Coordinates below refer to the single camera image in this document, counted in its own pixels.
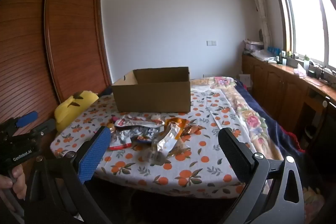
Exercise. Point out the stack of small boxes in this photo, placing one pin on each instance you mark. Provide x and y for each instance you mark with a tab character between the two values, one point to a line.
252	45

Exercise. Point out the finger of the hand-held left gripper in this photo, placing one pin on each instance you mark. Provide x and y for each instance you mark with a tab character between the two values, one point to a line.
26	118
44	127

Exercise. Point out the white wall switch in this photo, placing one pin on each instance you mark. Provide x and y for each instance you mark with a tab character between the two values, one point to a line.
211	43

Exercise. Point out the yellow plush toy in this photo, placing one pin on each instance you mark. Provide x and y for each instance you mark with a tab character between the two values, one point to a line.
71	108

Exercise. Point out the floral blanket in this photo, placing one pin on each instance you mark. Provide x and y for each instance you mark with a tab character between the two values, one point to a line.
249	116

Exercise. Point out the pile of snack packets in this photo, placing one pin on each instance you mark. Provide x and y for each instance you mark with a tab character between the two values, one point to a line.
147	132

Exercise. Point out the orange fruit print tablecloth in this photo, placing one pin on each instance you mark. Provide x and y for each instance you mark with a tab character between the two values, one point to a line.
183	169

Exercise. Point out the wooden cabinet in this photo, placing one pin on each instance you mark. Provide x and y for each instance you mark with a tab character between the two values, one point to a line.
275	87

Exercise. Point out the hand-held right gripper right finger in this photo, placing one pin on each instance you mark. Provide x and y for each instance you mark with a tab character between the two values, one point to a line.
233	153

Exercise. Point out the wooden frame window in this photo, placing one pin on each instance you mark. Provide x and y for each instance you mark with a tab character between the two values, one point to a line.
302	16

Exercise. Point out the person's left hand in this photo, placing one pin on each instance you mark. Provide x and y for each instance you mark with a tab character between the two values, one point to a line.
18	182

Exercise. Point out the tissue box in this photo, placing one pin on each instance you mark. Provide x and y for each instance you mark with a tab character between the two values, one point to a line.
300	71

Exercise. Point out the row of blue bottles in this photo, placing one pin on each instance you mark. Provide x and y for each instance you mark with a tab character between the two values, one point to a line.
274	50

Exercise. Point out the wooden wardrobe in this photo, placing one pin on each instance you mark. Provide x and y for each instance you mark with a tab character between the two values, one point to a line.
65	29

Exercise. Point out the navy blanket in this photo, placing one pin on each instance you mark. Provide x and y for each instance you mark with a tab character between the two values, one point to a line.
278	132

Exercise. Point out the brown cardboard box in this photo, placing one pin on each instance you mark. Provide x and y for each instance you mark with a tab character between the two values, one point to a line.
152	98

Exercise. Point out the white plastic bag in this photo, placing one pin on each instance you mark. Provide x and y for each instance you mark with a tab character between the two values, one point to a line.
263	56

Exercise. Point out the white paper box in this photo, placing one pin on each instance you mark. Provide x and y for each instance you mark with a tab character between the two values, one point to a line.
245	80

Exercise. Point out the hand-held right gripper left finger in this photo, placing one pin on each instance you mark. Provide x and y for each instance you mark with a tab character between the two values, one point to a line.
95	153

